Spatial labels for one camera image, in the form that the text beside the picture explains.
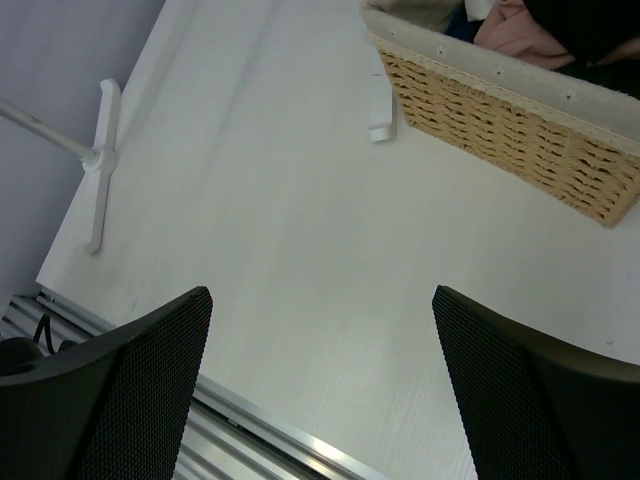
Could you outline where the black t shirt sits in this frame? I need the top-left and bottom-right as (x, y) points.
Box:
(525, 0), (639, 98)

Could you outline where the wicker laundry basket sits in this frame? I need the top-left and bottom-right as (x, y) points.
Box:
(360, 1), (639, 227)

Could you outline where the white cloth in basket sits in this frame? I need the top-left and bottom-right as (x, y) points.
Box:
(464, 0), (496, 22)

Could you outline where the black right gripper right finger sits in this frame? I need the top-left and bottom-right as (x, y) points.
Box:
(432, 286), (639, 479)

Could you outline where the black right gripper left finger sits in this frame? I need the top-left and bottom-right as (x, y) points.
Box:
(1, 287), (213, 479)

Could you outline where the pink cloth in basket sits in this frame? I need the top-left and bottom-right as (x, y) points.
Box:
(472, 0), (640, 71)

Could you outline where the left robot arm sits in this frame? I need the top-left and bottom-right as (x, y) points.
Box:
(1, 314), (76, 376)

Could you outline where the white garment rack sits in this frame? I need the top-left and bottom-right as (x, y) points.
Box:
(1, 53), (395, 255)

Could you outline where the blue cloth in basket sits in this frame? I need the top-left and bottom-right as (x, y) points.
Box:
(444, 7), (484, 43)

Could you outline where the aluminium front rail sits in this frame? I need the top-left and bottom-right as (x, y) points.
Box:
(1, 287), (377, 479)

